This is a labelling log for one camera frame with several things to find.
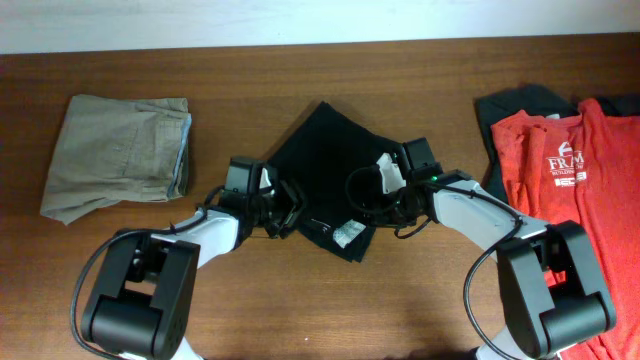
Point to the red t-shirt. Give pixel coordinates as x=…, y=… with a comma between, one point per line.
x=614, y=234

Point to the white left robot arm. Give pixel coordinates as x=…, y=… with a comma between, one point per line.
x=133, y=296

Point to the folded khaki shorts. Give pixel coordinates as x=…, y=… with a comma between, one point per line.
x=111, y=150

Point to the black shorts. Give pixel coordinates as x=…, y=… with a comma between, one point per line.
x=321, y=156

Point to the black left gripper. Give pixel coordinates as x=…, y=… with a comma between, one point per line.
x=291, y=198

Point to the black garment under red shirt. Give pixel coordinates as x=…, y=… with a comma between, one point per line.
x=510, y=115

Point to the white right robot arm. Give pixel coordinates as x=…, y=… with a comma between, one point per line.
x=552, y=288

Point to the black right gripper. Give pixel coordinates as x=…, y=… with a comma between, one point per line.
x=386, y=221

